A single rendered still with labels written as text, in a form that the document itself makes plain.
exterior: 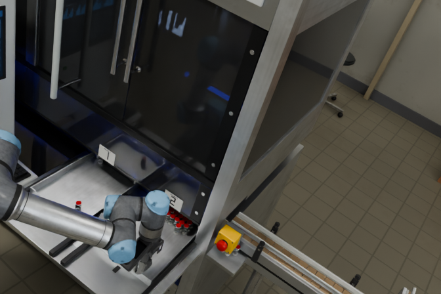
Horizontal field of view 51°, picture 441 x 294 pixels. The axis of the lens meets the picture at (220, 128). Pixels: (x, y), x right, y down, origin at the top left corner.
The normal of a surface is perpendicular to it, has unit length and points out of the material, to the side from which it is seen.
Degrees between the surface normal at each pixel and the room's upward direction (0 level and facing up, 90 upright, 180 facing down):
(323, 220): 0
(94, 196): 0
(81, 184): 0
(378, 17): 90
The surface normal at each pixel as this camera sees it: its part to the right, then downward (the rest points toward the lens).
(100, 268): 0.26, -0.78
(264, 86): -0.52, 0.38
